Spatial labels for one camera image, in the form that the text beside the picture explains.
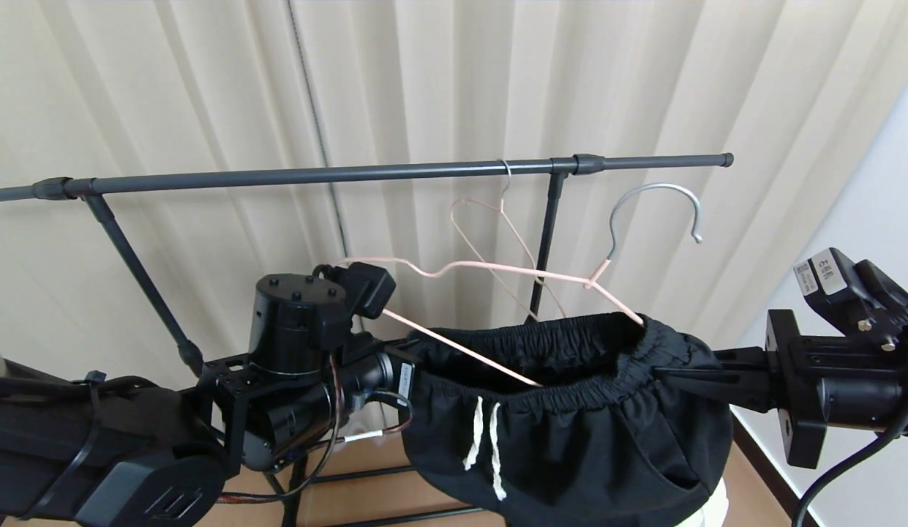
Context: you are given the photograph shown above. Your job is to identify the black clothes rack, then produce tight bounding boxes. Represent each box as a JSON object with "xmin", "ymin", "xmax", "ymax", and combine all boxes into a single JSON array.
[{"xmin": 0, "ymin": 152, "xmax": 734, "ymax": 527}]

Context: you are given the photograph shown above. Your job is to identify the beige curtain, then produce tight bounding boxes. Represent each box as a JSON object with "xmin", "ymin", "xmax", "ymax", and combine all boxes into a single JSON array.
[{"xmin": 0, "ymin": 0, "xmax": 908, "ymax": 469}]

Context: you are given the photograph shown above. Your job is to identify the black shorts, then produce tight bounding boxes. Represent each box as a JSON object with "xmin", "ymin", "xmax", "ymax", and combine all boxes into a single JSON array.
[{"xmin": 402, "ymin": 311, "xmax": 734, "ymax": 527}]

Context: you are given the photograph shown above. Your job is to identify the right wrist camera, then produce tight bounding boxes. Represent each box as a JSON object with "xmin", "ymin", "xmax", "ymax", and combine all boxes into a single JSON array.
[{"xmin": 794, "ymin": 247, "xmax": 908, "ymax": 352}]

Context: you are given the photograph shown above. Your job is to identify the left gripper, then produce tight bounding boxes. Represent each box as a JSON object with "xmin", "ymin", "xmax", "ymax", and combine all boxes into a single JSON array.
[{"xmin": 267, "ymin": 351, "xmax": 423, "ymax": 456}]

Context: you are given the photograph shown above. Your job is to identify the pink clothes hanger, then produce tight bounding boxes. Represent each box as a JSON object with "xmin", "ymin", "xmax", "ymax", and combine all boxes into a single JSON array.
[
  {"xmin": 451, "ymin": 160, "xmax": 568, "ymax": 319},
  {"xmin": 333, "ymin": 183, "xmax": 705, "ymax": 389}
]

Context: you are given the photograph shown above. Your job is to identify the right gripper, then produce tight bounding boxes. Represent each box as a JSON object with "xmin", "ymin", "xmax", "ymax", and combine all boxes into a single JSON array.
[{"xmin": 655, "ymin": 309, "xmax": 908, "ymax": 469}]

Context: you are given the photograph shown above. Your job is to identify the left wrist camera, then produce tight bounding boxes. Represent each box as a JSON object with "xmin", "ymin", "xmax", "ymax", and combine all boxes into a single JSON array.
[{"xmin": 328, "ymin": 261, "xmax": 396, "ymax": 321}]

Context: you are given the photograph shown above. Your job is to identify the white laundry basket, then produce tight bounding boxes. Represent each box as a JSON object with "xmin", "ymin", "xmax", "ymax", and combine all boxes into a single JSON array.
[{"xmin": 669, "ymin": 476, "xmax": 732, "ymax": 527}]

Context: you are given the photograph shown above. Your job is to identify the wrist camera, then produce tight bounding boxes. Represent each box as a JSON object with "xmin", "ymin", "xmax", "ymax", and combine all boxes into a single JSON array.
[
  {"xmin": 794, "ymin": 247, "xmax": 908, "ymax": 352},
  {"xmin": 328, "ymin": 261, "xmax": 396, "ymax": 321}
]

